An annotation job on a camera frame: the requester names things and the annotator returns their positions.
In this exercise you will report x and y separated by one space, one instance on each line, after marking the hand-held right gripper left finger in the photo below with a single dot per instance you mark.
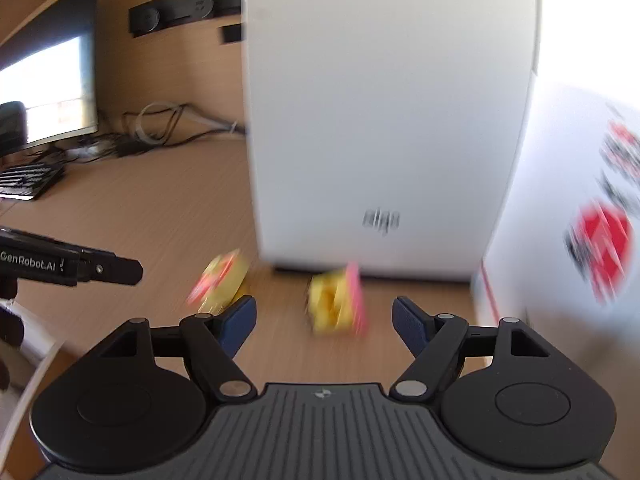
240 324

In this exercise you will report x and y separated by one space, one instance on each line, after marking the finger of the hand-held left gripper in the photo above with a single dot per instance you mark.
112 270

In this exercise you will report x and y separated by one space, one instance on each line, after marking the black computer monitor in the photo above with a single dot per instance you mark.
50 85

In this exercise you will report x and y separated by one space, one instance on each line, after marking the black rounded object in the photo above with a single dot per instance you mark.
11 127

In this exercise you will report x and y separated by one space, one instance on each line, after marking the black wall-mounted bar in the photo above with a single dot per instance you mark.
185 7

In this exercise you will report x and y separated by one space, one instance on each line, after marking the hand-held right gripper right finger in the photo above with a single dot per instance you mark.
409 322

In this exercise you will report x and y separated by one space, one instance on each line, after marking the black keyboard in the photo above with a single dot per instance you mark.
27 180

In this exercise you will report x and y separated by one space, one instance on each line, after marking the white computer case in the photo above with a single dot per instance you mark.
380 110

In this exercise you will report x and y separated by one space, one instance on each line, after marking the small black wall box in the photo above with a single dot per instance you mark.
231 34

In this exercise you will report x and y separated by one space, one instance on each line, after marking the white box with red print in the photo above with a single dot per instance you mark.
550 210

